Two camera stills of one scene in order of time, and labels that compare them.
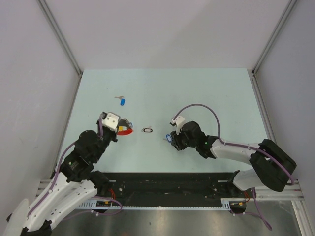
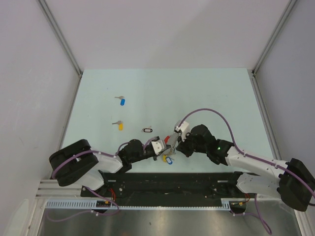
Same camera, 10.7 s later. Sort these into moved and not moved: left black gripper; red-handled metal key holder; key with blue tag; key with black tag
Moved: left black gripper; red-handled metal key holder
Not moved: key with blue tag; key with black tag
